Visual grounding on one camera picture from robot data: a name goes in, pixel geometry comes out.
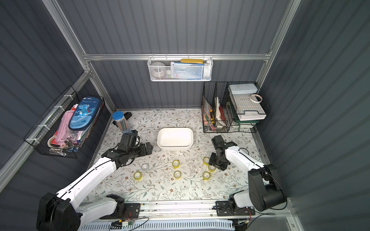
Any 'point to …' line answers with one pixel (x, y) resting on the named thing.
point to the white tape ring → (257, 102)
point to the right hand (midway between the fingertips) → (216, 164)
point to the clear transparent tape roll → (144, 166)
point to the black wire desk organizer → (231, 106)
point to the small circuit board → (118, 224)
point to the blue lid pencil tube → (118, 116)
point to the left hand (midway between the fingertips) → (145, 148)
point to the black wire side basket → (43, 135)
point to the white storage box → (175, 137)
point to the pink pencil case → (64, 133)
